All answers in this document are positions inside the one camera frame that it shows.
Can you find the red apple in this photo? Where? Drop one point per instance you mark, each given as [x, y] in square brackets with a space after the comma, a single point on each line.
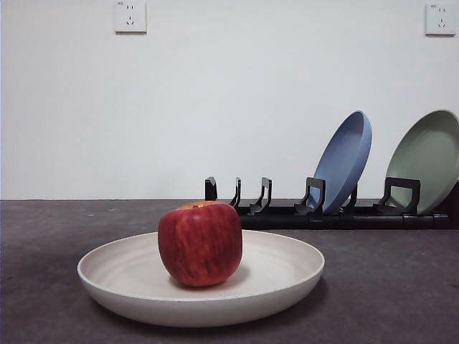
[199, 247]

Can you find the pale yellow plate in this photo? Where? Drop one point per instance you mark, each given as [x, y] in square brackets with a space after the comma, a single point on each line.
[125, 279]

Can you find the black plate rack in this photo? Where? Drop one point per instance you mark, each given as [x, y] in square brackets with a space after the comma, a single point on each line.
[287, 221]

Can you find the blue plate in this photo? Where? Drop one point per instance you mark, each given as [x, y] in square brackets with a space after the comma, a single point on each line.
[346, 161]

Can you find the green plate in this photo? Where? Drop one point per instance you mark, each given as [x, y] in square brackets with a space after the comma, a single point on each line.
[426, 161]

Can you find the white wall socket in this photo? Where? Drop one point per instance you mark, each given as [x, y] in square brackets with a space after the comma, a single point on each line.
[131, 18]
[438, 19]

